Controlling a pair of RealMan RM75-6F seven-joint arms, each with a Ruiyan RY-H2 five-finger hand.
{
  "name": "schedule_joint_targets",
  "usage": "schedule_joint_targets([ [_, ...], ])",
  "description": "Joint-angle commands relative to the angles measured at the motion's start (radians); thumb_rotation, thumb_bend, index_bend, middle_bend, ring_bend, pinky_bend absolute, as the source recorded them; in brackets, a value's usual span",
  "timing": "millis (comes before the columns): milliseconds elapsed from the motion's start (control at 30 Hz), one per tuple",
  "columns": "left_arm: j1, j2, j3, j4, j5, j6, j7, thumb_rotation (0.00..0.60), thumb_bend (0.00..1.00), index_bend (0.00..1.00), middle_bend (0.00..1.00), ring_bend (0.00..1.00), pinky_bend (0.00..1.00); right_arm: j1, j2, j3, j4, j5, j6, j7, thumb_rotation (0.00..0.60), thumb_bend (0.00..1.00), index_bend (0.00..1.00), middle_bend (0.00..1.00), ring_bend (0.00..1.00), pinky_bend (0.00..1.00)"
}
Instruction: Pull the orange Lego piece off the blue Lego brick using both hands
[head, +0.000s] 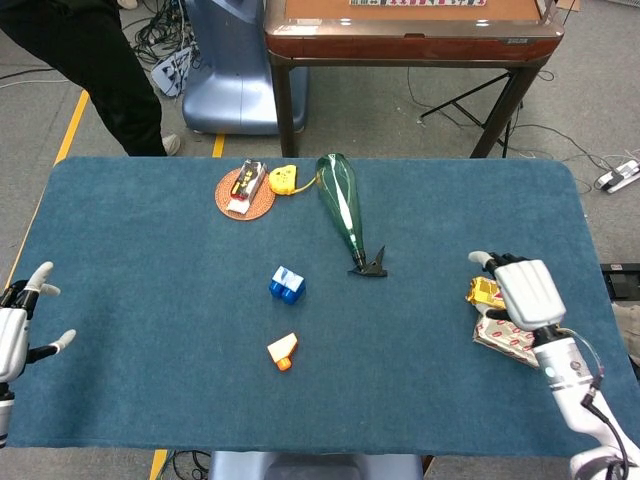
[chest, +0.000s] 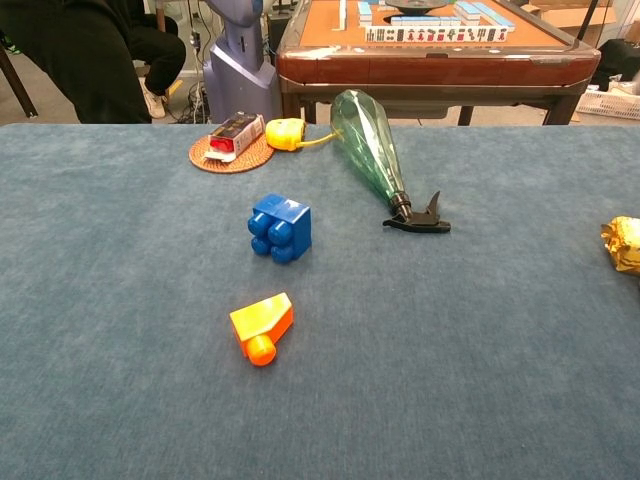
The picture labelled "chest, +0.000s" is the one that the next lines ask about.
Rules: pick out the blue four-stud building block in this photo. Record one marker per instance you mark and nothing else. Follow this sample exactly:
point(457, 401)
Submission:
point(292, 220)

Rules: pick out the orange sloped building block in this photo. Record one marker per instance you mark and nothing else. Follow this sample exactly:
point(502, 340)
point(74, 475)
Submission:
point(260, 320)

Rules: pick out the blue-backed mahjong tiles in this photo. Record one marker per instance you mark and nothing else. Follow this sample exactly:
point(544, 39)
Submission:
point(365, 12)

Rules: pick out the blue-backed mahjong tile rows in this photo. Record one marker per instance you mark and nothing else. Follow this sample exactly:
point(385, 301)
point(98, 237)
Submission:
point(480, 12)

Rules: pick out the round woven rattan coaster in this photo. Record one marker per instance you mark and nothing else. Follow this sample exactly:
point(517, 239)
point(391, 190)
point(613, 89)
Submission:
point(250, 162)

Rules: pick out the yellow tape measure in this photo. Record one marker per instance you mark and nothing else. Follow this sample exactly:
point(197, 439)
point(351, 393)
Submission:
point(282, 134)

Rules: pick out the green spray bottle black trigger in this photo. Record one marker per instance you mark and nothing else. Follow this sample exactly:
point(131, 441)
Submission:
point(365, 135)

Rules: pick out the red white small carton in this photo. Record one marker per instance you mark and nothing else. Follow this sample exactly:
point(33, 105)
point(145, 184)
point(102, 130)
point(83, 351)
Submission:
point(240, 135)

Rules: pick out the brown mahjong table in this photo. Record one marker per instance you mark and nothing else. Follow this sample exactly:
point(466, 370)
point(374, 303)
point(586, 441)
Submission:
point(425, 67)

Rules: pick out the blue table cloth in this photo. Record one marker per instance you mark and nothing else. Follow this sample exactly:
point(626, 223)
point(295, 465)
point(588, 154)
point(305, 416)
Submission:
point(150, 375)

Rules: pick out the face-up mahjong tile row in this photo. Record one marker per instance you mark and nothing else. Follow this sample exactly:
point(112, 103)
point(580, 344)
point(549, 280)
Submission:
point(435, 34)

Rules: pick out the blue-backed mahjong tile row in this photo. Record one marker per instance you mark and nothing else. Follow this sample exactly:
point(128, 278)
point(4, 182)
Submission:
point(425, 21)

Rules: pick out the black dish on mahjong table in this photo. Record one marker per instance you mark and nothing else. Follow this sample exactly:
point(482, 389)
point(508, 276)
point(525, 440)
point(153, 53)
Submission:
point(417, 6)

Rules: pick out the person in black clothes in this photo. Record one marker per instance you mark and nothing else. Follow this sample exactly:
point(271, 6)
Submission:
point(75, 60)

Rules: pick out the gold foil snack packet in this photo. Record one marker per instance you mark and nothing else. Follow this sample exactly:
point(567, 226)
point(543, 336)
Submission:
point(625, 245)

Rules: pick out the white plastic basket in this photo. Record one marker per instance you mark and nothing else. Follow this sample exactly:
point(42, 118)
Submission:
point(610, 105)

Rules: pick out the dark slanted table leg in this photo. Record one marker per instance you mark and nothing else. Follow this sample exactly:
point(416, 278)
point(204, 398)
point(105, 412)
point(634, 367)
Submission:
point(20, 92)

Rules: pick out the black tripod stand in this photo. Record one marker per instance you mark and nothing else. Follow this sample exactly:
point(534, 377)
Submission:
point(586, 22)

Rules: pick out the black bag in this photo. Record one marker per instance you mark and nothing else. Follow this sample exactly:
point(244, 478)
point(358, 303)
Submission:
point(622, 60)

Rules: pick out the green plastic items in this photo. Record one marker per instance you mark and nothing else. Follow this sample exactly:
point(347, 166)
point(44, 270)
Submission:
point(12, 48)

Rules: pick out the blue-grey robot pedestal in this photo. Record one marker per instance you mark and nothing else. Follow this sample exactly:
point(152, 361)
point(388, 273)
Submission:
point(240, 75)

